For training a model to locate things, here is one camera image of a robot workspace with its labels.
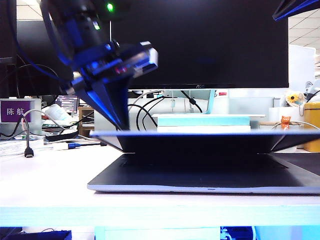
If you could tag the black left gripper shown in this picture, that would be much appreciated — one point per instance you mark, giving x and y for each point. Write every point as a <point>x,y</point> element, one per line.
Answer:
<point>100,65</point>

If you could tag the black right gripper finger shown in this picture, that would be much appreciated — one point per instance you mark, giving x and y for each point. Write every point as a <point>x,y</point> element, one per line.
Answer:
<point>297,7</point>

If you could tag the gray Dell laptop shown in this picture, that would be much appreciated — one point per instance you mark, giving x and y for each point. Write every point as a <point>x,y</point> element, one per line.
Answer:
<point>200,175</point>

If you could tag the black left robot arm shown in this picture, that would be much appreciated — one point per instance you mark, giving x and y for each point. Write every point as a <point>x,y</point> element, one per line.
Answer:
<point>75,22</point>

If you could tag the wooden cabinet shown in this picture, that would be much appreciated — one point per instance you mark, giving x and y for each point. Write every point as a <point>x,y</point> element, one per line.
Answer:
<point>86,122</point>

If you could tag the small lit code screen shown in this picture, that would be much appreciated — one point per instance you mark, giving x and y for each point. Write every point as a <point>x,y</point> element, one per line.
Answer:
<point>66,102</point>

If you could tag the blue VGA connector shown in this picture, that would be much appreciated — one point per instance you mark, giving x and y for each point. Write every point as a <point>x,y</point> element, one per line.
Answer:
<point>74,146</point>

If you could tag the white partition board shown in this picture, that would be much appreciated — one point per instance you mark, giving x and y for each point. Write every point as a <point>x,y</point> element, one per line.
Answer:
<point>300,65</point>

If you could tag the black flat power strip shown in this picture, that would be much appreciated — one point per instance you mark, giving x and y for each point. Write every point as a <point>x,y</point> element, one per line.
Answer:
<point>61,136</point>

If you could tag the white adapter block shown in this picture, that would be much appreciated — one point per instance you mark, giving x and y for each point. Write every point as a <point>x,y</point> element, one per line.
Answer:
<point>60,147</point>

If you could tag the white and blue toy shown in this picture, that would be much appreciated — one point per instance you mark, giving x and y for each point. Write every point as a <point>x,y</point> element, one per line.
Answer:
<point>313,87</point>

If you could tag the large black AOC monitor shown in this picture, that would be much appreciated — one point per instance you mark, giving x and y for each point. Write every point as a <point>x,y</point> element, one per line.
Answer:
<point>212,37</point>

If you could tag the sunflower plush toy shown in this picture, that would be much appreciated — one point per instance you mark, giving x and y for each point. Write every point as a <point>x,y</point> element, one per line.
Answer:
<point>292,98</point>

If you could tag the teal book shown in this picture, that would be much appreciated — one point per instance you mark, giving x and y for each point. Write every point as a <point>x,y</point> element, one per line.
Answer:
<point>200,121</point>

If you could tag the purple name plate holder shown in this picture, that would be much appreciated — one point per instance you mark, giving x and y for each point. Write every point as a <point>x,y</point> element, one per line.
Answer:
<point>15,112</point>

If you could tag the teal monitor stand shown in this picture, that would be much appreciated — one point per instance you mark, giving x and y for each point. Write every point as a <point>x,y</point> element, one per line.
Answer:
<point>211,102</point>

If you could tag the stack of white papers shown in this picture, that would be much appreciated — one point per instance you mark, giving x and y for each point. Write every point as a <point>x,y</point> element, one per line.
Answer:
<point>17,147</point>

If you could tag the white storage box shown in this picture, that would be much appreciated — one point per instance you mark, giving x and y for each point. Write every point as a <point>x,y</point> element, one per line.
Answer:
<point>277,113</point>

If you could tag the yellow metal tin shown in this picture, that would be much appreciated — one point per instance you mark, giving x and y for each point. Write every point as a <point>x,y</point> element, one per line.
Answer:
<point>312,120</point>

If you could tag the orange cat figurine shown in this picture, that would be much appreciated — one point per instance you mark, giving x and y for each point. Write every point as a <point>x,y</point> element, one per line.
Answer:
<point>285,121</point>

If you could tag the light cyan box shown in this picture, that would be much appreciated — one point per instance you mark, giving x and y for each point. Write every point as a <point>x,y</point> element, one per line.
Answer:
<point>155,233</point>

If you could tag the dark blue bag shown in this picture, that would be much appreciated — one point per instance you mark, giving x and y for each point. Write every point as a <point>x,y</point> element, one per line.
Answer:
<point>47,235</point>

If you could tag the black mouse pad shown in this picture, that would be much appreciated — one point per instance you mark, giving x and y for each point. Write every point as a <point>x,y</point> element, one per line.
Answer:
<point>305,162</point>

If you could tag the blue printed item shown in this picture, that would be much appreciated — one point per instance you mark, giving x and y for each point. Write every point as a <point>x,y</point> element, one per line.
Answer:
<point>236,233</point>

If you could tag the gray left wrist camera box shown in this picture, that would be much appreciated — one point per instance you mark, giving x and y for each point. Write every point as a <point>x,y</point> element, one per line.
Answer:
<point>147,57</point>

